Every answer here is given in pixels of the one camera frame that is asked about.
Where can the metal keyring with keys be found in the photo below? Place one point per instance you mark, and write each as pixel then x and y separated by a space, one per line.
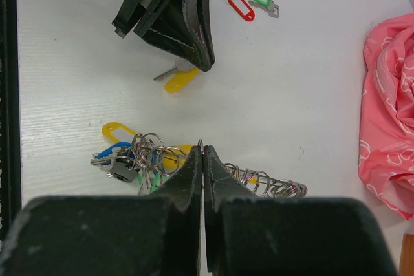
pixel 148 160

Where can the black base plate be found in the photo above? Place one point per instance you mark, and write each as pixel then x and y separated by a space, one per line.
pixel 11 193

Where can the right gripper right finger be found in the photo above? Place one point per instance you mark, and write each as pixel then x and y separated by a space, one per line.
pixel 228 218

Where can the pink crumpled cloth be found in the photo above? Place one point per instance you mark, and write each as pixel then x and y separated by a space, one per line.
pixel 385 164

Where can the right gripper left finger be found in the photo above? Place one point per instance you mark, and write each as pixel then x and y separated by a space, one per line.
pixel 178 231

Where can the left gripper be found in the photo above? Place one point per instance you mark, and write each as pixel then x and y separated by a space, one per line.
pixel 180 27

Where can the key with yellow tag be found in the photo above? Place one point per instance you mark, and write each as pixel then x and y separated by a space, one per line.
pixel 179 75

